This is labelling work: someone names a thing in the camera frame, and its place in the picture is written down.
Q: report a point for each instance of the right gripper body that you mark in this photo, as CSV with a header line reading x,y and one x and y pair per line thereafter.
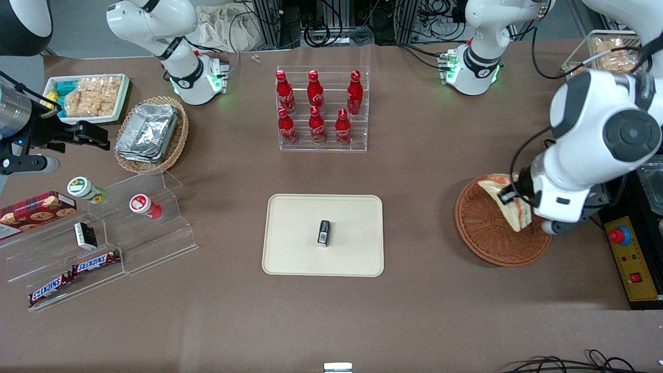
x,y
45,132

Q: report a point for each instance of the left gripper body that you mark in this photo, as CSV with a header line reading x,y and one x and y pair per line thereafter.
x,y
522,185

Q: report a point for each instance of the triangular sandwich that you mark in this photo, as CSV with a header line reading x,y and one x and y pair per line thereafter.
x,y
518,215

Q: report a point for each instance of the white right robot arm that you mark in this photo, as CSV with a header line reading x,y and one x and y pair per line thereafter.
x,y
155,20

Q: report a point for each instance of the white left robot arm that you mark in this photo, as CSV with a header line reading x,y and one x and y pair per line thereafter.
x,y
585,119

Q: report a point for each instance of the white rectangular snack tray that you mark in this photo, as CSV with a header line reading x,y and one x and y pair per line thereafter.
x,y
88,120

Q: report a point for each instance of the round brown wicker basket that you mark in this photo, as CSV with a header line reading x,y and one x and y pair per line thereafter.
x,y
479,233

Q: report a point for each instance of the oval light wicker basket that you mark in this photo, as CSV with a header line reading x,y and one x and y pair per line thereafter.
x,y
176,147

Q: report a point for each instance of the cream plastic tray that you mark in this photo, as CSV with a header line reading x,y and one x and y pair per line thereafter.
x,y
295,238

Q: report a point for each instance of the clear bag of rice crackers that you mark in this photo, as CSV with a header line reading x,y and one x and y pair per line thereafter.
x,y
93,96

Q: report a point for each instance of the yellow snack packet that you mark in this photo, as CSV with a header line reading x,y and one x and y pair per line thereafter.
x,y
51,100

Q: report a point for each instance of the green lid drink bottle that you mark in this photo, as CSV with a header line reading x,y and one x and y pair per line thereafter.
x,y
83,187

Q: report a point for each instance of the stack of foil trays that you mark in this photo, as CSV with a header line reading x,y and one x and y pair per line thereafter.
x,y
147,132

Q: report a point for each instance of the teal snack packet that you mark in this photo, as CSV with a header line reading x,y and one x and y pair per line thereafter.
x,y
66,87

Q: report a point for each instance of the red lid drink bottle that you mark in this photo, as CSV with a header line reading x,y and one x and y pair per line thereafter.
x,y
142,204

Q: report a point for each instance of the red emergency stop button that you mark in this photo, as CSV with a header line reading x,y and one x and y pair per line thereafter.
x,y
620,235

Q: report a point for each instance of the red cookie box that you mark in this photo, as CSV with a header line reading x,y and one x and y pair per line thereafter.
x,y
31,213

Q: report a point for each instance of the small black and white box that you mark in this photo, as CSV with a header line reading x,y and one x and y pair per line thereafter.
x,y
85,235

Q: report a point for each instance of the clear plastic container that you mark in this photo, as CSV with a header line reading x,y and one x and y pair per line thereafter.
x,y
652,189

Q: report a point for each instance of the yellow control box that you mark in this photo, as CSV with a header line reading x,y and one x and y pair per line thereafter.
x,y
639,259

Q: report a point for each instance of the clear acrylic stepped shelf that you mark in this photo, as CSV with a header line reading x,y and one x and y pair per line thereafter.
x,y
150,243

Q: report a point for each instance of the Snickers chocolate bar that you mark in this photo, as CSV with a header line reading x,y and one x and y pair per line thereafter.
x,y
49,289
96,262

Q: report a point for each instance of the clear bag of pastries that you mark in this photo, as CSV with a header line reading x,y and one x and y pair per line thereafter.
x,y
611,57

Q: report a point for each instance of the beige cloth bag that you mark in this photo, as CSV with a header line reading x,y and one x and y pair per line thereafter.
x,y
228,28

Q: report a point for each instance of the red cola bottle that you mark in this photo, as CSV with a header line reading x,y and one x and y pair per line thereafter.
x,y
317,126
287,127
342,128
355,93
284,93
315,92

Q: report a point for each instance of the clear acrylic bottle rack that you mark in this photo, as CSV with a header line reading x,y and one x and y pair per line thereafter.
x,y
331,147

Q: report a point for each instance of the small black box with barcode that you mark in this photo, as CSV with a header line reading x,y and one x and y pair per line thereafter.
x,y
323,233

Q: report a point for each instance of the silver device at table edge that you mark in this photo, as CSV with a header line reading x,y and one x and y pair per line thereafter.
x,y
337,368

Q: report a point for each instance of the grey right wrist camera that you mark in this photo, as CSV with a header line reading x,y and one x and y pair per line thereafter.
x,y
26,164

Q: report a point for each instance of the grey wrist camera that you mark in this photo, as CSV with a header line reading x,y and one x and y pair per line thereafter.
x,y
26,164
580,220

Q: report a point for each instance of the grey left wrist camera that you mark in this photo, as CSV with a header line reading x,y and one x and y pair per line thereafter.
x,y
580,220

